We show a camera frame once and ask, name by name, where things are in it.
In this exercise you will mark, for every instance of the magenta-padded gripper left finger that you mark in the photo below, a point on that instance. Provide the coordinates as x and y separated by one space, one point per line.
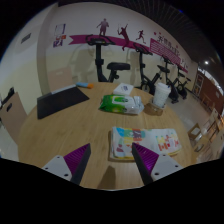
78 159

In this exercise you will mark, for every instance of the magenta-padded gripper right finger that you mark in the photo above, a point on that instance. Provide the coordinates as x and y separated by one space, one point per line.
145 159

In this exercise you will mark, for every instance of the brown cup holder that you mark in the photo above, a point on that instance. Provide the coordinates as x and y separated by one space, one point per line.
151 109

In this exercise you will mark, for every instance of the green wet wipes pack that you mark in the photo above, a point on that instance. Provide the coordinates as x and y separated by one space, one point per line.
120 104

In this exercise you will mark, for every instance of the black tablet case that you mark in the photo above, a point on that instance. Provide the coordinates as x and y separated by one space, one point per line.
60 101

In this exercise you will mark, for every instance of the group of wooden chairs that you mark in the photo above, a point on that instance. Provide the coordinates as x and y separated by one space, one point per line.
210 136

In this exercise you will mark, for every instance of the black exercise bike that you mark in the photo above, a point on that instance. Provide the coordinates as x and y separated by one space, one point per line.
182 87
146 83
174 93
99 61

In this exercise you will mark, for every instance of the small white box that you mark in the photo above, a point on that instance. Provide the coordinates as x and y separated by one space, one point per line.
122 89

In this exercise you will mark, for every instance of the blue and orange tube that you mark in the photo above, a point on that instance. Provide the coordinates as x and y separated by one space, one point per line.
84 85

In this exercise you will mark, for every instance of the light wooden chair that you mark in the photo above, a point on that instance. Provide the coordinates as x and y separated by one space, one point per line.
60 80
13 118

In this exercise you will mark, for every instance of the black chair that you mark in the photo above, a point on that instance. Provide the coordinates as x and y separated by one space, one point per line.
8 96

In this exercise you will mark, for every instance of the round ceiling light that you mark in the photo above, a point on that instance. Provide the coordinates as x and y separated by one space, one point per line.
206 62

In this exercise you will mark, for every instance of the wall poster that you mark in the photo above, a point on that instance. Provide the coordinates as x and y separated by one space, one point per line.
59 35

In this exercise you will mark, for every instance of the grey wall plate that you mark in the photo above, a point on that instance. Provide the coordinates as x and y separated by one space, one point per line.
26 38

